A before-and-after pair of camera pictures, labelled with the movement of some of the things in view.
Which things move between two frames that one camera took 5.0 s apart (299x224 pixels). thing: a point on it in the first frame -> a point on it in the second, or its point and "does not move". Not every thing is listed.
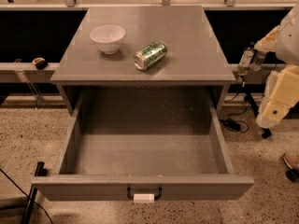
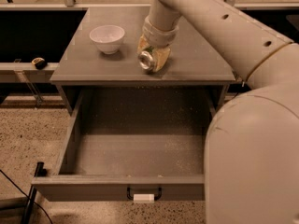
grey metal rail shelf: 21,72 does not move
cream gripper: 289,46 -> 159,35
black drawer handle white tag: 142,198 does not move
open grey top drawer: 146,146 does not move
